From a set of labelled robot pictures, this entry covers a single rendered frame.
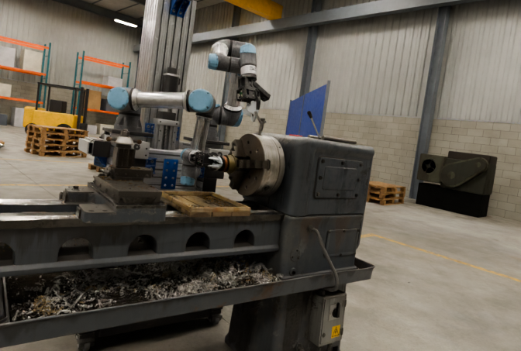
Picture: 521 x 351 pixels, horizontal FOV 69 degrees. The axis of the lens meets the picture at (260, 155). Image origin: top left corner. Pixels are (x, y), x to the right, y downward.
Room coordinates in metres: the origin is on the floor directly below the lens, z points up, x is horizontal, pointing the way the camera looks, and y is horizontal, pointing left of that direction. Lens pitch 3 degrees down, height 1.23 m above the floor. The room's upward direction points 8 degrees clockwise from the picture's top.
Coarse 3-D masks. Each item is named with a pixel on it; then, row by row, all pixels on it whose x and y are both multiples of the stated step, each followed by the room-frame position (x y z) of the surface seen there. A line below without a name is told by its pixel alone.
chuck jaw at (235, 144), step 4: (236, 140) 1.92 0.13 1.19; (240, 140) 1.93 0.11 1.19; (232, 144) 1.93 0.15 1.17; (236, 144) 1.90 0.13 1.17; (240, 144) 1.92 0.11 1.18; (232, 148) 1.89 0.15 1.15; (236, 148) 1.89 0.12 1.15; (240, 148) 1.90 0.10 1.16; (232, 152) 1.85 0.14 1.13; (236, 152) 1.87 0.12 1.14; (240, 152) 1.89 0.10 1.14; (244, 152) 1.90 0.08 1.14; (236, 156) 1.85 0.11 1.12; (240, 156) 1.87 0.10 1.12; (244, 156) 1.89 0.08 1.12; (248, 156) 1.90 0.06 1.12
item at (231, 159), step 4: (220, 156) 1.79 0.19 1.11; (224, 156) 1.80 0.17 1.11; (228, 156) 1.80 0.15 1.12; (232, 156) 1.81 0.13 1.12; (224, 160) 1.77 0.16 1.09; (228, 160) 1.79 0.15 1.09; (232, 160) 1.79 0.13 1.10; (224, 164) 1.77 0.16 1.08; (228, 164) 1.78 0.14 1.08; (232, 164) 1.79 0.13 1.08; (220, 168) 1.80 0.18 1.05; (224, 168) 1.77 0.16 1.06; (228, 168) 1.78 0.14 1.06; (232, 168) 1.79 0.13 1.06; (236, 168) 1.82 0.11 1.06; (228, 172) 1.81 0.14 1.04; (232, 172) 1.81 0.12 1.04
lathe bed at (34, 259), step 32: (0, 224) 1.15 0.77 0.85; (32, 224) 1.20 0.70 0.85; (64, 224) 1.26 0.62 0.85; (96, 224) 1.32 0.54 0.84; (128, 224) 1.39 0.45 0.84; (160, 224) 1.48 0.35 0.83; (192, 224) 1.57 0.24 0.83; (224, 224) 1.66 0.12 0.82; (256, 224) 1.76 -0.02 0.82; (0, 256) 1.23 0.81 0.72; (32, 256) 1.22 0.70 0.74; (64, 256) 1.32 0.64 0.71; (96, 256) 1.34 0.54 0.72; (128, 256) 1.41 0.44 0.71; (160, 256) 1.48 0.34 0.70; (192, 256) 1.56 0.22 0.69
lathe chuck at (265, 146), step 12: (252, 144) 1.86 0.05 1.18; (264, 144) 1.81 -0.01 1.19; (252, 156) 1.85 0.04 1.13; (264, 156) 1.77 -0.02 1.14; (276, 156) 1.81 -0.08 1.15; (276, 168) 1.80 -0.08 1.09; (252, 180) 1.83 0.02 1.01; (264, 180) 1.77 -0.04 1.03; (276, 180) 1.81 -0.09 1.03; (240, 192) 1.89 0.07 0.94; (252, 192) 1.81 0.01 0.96; (264, 192) 1.84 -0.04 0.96
